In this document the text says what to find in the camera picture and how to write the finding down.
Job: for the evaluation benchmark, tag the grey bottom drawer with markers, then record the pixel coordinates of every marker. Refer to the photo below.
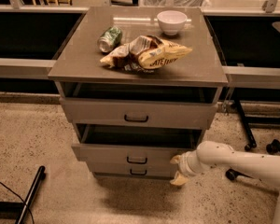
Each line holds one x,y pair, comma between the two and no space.
135,170

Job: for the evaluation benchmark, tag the green soda can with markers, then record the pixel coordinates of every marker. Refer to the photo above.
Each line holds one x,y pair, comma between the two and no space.
109,39

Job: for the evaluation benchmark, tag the grey railing beam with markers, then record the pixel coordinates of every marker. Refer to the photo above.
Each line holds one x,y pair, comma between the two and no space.
25,68

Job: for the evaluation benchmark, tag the white bowl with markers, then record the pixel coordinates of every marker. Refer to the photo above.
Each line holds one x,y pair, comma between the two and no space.
171,21

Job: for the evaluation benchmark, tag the grey drawer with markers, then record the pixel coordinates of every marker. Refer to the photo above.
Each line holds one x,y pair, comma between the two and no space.
135,170
138,113
134,145

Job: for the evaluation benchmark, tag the black stand leg left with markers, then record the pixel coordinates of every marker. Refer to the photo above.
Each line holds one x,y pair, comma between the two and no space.
19,210

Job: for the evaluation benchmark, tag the black wheeled base legs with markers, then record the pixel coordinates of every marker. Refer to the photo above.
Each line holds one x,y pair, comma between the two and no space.
274,146

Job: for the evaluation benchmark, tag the grey top drawer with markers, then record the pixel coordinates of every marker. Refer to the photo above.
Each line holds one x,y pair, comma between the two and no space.
138,113

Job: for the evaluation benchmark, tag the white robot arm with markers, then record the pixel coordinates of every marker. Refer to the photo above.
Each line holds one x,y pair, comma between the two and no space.
208,154

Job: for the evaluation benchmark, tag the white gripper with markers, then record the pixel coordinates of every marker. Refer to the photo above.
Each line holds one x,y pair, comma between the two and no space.
184,167

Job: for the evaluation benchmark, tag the grey drawer cabinet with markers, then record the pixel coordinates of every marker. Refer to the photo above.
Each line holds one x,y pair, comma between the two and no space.
198,78

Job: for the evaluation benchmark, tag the yellow chip bag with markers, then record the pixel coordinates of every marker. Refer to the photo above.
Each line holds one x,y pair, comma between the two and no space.
146,53

